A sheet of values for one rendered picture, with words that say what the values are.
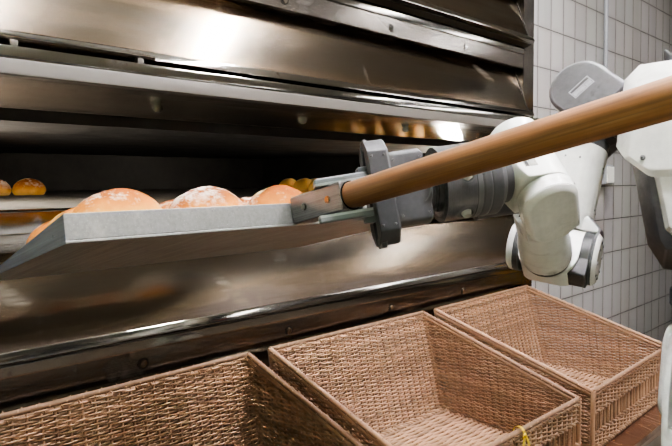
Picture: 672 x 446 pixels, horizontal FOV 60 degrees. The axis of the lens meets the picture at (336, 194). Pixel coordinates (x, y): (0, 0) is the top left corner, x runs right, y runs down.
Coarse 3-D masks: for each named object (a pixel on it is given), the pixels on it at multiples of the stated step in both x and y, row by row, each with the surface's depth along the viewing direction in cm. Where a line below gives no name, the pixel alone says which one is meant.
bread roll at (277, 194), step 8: (264, 192) 72; (272, 192) 72; (280, 192) 72; (288, 192) 73; (296, 192) 74; (256, 200) 71; (264, 200) 71; (272, 200) 71; (280, 200) 71; (288, 200) 72
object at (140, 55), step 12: (0, 36) 87; (12, 36) 88; (24, 36) 89; (36, 36) 91; (48, 36) 92; (72, 48) 95; (84, 48) 96; (96, 48) 97; (108, 48) 98; (120, 48) 100
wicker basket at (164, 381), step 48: (144, 384) 111; (192, 384) 117; (240, 384) 125; (288, 384) 118; (0, 432) 94; (48, 432) 98; (96, 432) 104; (144, 432) 109; (192, 432) 115; (240, 432) 122; (288, 432) 118; (336, 432) 107
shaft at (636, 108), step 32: (608, 96) 43; (640, 96) 41; (512, 128) 49; (544, 128) 46; (576, 128) 44; (608, 128) 43; (640, 128) 42; (416, 160) 56; (448, 160) 53; (480, 160) 51; (512, 160) 49; (352, 192) 62; (384, 192) 59
